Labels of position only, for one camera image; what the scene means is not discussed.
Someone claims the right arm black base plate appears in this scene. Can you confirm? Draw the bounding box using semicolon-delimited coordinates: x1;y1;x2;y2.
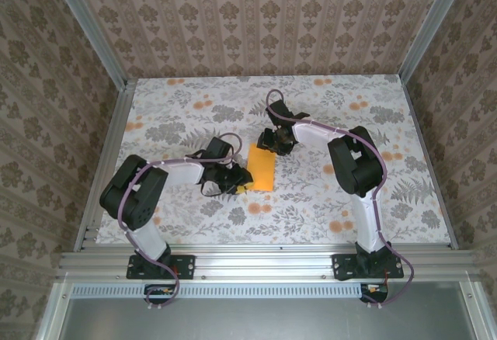
332;253;405;281

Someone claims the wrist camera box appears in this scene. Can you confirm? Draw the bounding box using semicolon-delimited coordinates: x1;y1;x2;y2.
267;99;294;123
204;137;234;161

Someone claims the aluminium table side rail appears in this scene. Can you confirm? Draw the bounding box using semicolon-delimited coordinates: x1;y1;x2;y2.
399;78;460;250
73;78;137;252

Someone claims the floral patterned table cover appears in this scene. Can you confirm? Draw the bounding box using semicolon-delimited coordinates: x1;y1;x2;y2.
95;75;454;246

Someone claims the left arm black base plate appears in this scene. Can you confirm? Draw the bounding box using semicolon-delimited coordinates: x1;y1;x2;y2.
126;253;196;280

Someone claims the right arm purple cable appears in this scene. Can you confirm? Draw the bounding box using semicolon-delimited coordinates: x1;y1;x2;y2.
266;89;415;310

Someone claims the grey sheet metal panel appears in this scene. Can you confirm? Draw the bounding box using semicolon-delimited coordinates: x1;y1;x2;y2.
36;281;497;340

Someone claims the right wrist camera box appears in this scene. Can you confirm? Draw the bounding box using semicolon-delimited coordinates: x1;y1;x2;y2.
267;99;294;123

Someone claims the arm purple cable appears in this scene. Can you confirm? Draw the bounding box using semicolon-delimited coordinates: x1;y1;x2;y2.
266;89;415;310
118;132;244;312

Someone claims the long aluminium frame rail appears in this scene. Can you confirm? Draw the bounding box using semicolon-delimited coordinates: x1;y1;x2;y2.
56;249;482;282

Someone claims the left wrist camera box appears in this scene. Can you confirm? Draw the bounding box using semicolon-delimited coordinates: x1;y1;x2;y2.
204;137;234;161

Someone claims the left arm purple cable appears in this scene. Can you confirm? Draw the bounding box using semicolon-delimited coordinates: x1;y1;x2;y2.
118;132;244;312

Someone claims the grey slotted cable duct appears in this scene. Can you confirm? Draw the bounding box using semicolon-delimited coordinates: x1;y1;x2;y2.
71;282;385;300

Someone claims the aluminium corner post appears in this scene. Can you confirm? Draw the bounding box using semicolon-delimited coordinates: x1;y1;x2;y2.
46;0;131;89
398;0;473;81

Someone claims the black connector board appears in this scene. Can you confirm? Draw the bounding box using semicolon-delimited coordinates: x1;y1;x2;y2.
359;282;390;305
143;283;182;305

